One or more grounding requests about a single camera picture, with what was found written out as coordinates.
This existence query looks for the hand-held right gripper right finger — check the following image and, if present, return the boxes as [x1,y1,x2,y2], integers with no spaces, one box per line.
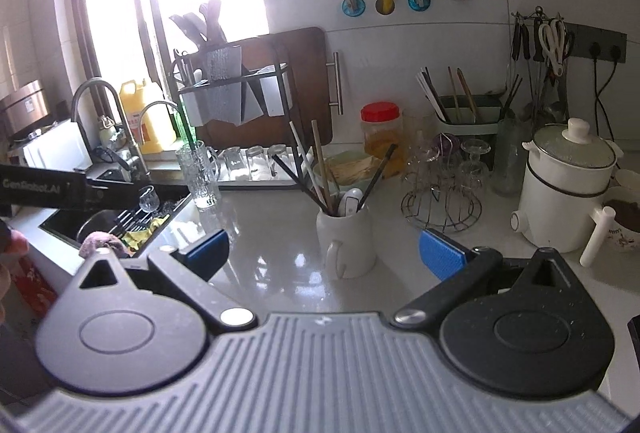
[390,228,586,330]

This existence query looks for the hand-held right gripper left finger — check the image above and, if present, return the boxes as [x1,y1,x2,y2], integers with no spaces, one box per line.
[65,229,258,333]

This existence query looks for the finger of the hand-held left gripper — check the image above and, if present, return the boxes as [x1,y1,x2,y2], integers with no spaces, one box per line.
[85,177,151,205]

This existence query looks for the white ceramic mug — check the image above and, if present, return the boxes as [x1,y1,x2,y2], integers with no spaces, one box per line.
[315,202,377,280]

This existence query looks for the white ceramic soup spoon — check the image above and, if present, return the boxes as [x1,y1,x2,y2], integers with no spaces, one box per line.
[337,188,364,217]

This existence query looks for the person's left hand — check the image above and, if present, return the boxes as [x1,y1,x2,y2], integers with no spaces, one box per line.
[0,229,29,309]

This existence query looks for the small stemmed glass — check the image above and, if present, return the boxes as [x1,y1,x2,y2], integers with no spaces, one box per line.
[137,186,162,213]

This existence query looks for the black kitchen sink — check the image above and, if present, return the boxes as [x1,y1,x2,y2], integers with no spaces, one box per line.
[39,180,194,260]

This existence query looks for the white countertop appliance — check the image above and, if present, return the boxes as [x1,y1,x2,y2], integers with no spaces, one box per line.
[21,118,94,175]

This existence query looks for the pink scrubbing cloth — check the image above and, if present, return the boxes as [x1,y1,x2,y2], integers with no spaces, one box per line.
[78,233,132,260]

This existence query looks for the yellow dish cloth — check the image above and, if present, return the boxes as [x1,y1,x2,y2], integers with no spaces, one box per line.
[120,216,172,250]

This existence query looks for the small white bottle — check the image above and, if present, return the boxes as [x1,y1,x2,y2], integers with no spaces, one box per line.
[99,114,119,147]

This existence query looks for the tall textured glass mug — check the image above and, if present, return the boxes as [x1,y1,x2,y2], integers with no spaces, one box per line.
[175,140,222,210]

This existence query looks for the white drip tray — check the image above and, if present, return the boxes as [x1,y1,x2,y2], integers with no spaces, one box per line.
[217,163,302,187]

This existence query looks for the yellow oil jug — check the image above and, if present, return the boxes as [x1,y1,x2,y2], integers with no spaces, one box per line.
[118,80,179,157]

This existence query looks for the silver rice cooker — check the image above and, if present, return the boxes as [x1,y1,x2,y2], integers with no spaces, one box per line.
[0,80,57,140]

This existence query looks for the green bottle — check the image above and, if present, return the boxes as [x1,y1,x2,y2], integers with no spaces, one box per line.
[172,106,195,149]

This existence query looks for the red patterned box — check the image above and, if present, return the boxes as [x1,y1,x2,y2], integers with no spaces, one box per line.
[9,257,59,320]

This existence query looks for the clear stemmed glass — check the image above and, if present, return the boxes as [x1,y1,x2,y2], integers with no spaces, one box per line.
[457,138,492,194]
[406,140,441,184]

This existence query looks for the slim curved steel faucet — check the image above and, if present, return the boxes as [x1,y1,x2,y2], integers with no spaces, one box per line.
[137,100,187,149]

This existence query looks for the steel kitchen faucet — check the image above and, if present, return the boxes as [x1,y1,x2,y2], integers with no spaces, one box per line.
[71,78,152,182]

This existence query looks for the purple cup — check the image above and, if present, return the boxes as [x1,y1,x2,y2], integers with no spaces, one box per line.
[436,132,459,159]

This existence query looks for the clear glass mug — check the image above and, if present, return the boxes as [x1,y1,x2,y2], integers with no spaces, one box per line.
[400,112,437,166]

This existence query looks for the ribbed glass pitcher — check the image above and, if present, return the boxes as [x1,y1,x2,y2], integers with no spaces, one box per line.
[491,117,532,199]

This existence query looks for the dried noodle bundle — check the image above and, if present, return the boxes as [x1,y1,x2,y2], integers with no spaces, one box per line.
[327,160,377,185]

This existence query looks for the red-lidded plastic jar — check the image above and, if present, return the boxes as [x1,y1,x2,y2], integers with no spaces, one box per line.
[360,102,404,177]

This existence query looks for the green utensil drainer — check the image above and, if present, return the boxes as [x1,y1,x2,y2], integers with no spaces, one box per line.
[434,94,504,140]

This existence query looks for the white electric cooking pot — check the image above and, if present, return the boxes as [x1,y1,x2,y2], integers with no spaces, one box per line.
[509,117,626,267]

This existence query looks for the green plastic colander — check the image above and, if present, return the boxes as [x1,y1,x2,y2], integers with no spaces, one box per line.
[312,150,383,188]

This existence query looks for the plain steel kitchen knife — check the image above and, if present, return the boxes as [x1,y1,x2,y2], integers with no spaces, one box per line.
[240,73,267,122]

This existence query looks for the hammered steel cleaver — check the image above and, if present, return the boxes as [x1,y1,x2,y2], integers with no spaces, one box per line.
[206,44,244,125]

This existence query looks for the bundle of assorted chopsticks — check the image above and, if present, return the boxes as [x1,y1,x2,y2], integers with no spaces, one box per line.
[416,64,523,125]

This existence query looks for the black metal kitchen rack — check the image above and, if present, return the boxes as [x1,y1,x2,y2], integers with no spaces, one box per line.
[171,46,315,188]

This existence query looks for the patterned bowl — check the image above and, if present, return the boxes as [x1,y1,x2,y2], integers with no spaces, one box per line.
[599,190,640,255]

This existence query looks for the dark wooden cutting board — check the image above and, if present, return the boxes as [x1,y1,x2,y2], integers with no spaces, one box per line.
[196,26,347,150]

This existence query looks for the white bowl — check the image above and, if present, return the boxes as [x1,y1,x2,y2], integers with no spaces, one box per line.
[614,168,640,194]

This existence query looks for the wire glass rack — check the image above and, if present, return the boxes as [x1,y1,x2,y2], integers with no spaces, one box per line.
[399,138,484,234]

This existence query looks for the row of black-handled utensils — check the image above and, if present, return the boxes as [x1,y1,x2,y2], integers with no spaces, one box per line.
[509,16,571,121]

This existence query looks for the black power cable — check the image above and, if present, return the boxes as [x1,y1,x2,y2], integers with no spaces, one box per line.
[591,44,606,144]
[602,46,623,141]

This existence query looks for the white-handled scissors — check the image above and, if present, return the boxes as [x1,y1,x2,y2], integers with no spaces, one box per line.
[538,20,569,77]

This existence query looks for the dark wall socket panel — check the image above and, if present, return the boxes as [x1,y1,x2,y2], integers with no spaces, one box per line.
[564,23,628,64]

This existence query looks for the metal hook rail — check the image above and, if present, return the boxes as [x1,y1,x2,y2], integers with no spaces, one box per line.
[511,4,567,25]

